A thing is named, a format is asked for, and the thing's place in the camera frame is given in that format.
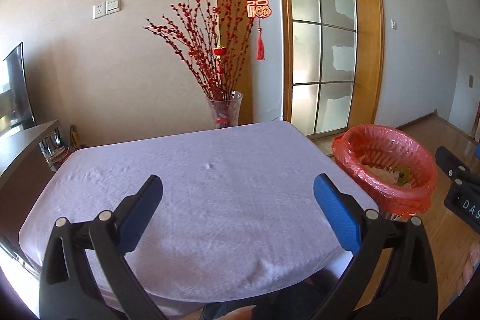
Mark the dark tv cabinet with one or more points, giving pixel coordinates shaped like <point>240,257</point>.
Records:
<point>24,175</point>

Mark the clutter on floor by cabinet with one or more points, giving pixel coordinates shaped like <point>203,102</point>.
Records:
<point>56,151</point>

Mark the television screen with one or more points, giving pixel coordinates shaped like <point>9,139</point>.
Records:
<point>16,108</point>

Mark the green paw print bag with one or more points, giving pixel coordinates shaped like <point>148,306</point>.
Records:
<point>401,176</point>

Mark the red fu tassel ornament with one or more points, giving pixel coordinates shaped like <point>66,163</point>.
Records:
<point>259,9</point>

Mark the red lined waste basket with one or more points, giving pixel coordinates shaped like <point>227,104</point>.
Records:
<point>366,152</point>

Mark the glass vase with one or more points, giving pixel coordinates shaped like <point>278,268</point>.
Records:
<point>225,113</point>

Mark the wall switch and socket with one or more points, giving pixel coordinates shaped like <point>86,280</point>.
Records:
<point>106,8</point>

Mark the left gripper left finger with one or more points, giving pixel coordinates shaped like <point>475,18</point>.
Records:
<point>68,289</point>

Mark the right hand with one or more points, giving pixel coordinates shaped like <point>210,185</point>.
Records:
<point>470,267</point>

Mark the small red lantern ornament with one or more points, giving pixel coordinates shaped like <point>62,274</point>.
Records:
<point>219,52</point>

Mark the red berry branches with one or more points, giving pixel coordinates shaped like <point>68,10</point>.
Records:
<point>193,31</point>

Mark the frosted glass sliding door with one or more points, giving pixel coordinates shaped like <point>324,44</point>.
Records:
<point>324,64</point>

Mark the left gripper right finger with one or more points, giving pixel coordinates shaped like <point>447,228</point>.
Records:
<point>408,289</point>

